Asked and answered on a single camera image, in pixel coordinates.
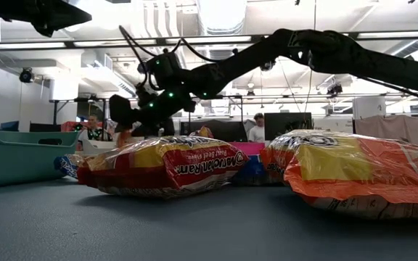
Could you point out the black ceiling camera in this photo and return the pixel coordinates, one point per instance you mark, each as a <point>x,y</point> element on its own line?
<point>267,66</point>
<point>334,89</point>
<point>26,75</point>

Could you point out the beige hanging cloth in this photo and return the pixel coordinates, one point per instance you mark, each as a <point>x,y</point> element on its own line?
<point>387,128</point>

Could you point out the blue soy sauce ramen pack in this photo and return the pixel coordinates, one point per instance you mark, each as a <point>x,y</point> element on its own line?
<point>67,165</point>
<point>252,172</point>

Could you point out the person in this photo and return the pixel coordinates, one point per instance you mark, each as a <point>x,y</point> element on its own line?
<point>93,130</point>
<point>257,132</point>

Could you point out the white pillar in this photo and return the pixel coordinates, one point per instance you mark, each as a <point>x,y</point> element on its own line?
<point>368,107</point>

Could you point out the black monitor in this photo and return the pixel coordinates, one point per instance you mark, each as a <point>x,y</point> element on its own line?
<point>285,125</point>

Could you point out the teal plastic bin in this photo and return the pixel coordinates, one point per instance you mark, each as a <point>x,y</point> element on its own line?
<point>13,159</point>

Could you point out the blue monitor screen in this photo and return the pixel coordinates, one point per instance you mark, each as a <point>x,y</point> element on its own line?
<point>9,125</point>

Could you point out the black metal frame stand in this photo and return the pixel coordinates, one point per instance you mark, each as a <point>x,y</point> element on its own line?
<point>54,108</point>

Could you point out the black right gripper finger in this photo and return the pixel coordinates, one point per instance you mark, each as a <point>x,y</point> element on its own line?
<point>154,129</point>
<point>123,110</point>

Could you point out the red fabric panel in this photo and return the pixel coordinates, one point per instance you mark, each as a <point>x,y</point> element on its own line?
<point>72,126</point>

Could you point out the pink plastic bin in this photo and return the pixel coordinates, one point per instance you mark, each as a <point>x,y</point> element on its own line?
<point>250,148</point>

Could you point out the orange chicken ramen pack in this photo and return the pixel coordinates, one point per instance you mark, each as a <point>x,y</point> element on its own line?
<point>339,170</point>
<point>123,137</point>

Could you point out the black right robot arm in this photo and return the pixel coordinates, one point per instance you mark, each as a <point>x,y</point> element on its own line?
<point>339,54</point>

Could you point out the long ceiling light bar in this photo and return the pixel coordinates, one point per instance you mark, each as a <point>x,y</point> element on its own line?
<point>397,35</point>
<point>24,45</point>
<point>212,38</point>

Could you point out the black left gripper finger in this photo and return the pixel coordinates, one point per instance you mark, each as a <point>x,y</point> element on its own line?
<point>71,14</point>

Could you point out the white plastic bin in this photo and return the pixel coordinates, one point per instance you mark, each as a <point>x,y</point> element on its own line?
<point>98,146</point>

